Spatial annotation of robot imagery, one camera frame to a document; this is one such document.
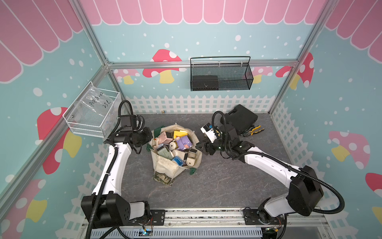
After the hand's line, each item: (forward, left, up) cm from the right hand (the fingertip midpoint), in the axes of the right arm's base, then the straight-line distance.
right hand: (199, 143), depth 79 cm
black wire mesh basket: (+43, -14, +15) cm, 48 cm away
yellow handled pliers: (+23, -38, -20) cm, 49 cm away
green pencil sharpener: (-5, +18, +1) cm, 19 cm away
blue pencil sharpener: (-8, +11, -5) cm, 14 cm away
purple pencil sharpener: (+1, +8, -2) cm, 9 cm away
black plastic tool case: (+34, -32, -17) cm, 50 cm away
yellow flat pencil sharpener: (+10, +12, -5) cm, 16 cm away
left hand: (+3, +26, +2) cm, 26 cm away
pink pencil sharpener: (+5, +19, -1) cm, 20 cm away
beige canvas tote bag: (-13, +17, -5) cm, 22 cm away
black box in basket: (+33, -4, +15) cm, 36 cm away
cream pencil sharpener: (-5, +5, -8) cm, 10 cm away
